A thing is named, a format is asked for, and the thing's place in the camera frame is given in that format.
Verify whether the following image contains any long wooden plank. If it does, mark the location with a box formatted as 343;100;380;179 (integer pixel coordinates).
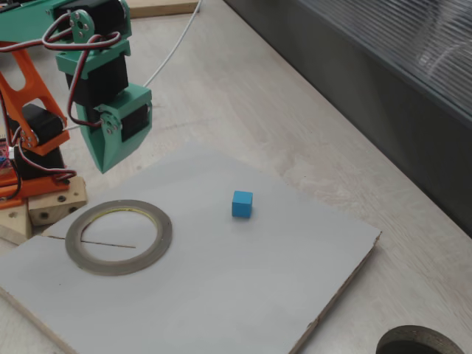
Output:
127;0;200;19

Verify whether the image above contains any blue cube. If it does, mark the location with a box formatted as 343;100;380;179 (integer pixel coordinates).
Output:
232;190;254;218

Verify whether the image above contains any grey-faced plywood board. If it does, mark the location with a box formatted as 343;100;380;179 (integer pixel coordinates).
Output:
0;142;383;354

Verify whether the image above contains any wooden base block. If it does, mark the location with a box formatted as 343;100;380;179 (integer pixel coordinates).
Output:
27;176;89;227

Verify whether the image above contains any red controller circuit board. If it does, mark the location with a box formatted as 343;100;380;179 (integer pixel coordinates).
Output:
0;136;12;174

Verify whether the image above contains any red white black servo wire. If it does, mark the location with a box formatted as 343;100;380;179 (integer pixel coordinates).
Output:
9;145;78;200
0;10;122;130

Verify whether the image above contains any wooden plank under controller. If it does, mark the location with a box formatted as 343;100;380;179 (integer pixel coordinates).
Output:
0;204;33;246

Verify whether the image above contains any grey ring of tape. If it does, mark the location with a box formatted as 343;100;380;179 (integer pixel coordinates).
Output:
64;199;173;277

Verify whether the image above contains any ribbed translucent partition panel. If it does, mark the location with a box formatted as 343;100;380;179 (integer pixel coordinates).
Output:
224;0;472;239

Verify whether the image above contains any white usb cable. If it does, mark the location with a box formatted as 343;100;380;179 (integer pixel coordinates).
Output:
66;0;204;131

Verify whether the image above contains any round table cable hole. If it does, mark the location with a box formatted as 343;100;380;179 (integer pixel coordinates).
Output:
375;324;466;354

